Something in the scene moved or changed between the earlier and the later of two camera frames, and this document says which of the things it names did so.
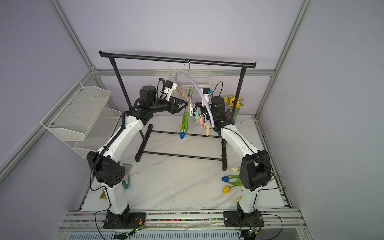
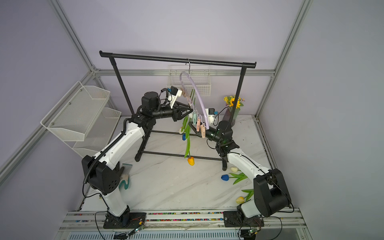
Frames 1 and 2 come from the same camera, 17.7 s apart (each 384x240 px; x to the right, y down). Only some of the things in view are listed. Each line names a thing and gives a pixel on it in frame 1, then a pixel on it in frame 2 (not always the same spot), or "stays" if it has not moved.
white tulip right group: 234,169 stays
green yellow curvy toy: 126,181 stays
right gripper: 199,105 to 195,129
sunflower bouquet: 230,101 stays
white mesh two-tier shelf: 83,120 stays
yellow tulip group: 226,189 to 190,160
